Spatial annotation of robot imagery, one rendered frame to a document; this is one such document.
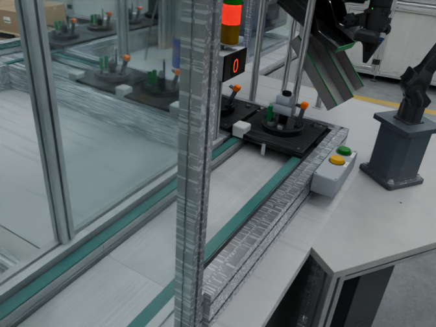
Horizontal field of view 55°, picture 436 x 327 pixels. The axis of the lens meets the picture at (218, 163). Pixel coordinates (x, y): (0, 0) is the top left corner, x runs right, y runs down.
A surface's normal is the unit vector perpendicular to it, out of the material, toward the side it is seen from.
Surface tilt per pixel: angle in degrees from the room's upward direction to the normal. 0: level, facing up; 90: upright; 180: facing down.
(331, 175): 0
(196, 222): 90
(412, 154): 90
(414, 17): 90
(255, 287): 0
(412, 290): 0
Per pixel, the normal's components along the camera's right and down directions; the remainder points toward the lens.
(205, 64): 0.85, 0.32
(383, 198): 0.07, -0.86
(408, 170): 0.39, 0.49
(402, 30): -0.37, 0.45
